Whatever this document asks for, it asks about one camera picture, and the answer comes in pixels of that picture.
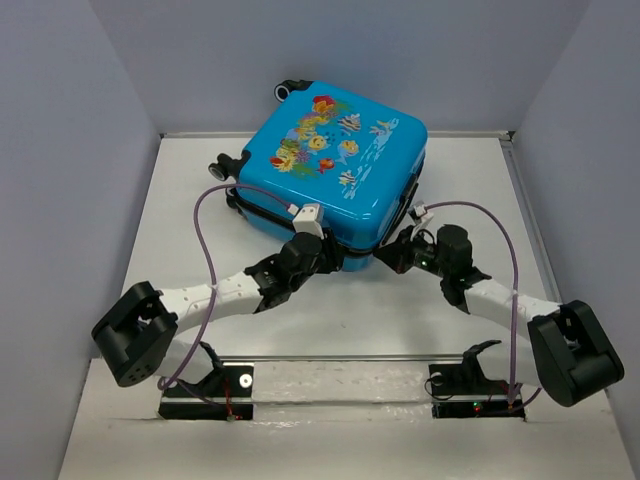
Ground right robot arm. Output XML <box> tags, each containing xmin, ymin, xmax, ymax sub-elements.
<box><xmin>374</xmin><ymin>225</ymin><xmax>625</xmax><ymax>407</ymax></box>

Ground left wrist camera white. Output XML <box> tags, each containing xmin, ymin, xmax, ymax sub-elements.
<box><xmin>292</xmin><ymin>203</ymin><xmax>324</xmax><ymax>238</ymax></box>

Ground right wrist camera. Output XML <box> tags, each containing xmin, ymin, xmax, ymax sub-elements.
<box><xmin>407</xmin><ymin>202</ymin><xmax>434</xmax><ymax>228</ymax></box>

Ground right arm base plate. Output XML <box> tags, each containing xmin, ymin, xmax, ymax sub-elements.
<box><xmin>424</xmin><ymin>363</ymin><xmax>526</xmax><ymax>419</ymax></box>

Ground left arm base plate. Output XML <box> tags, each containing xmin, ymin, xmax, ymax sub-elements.
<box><xmin>158</xmin><ymin>362</ymin><xmax>254</xmax><ymax>422</ymax></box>

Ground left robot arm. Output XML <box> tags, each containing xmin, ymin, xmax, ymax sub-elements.
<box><xmin>91</xmin><ymin>227</ymin><xmax>343</xmax><ymax>395</ymax></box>

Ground blue kids suitcase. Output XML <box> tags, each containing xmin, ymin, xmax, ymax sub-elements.
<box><xmin>208</xmin><ymin>80</ymin><xmax>428</xmax><ymax>272</ymax></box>

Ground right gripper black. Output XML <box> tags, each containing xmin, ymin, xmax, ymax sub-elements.
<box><xmin>371</xmin><ymin>225</ymin><xmax>450</xmax><ymax>279</ymax></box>

